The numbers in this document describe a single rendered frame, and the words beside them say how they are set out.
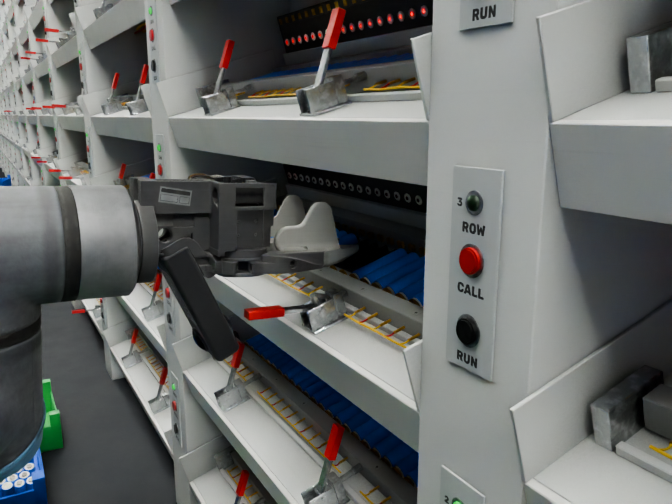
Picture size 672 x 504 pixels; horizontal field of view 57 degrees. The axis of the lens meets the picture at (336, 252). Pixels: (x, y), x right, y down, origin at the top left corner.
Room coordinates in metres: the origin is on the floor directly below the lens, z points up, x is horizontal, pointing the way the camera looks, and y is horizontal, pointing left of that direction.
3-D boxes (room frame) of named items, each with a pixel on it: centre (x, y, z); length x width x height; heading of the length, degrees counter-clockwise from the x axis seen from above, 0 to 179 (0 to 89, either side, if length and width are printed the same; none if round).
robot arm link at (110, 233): (0.49, 0.19, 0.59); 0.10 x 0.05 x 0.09; 32
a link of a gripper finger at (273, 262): (0.54, 0.05, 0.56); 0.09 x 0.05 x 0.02; 114
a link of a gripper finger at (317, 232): (0.56, 0.01, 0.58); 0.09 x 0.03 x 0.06; 114
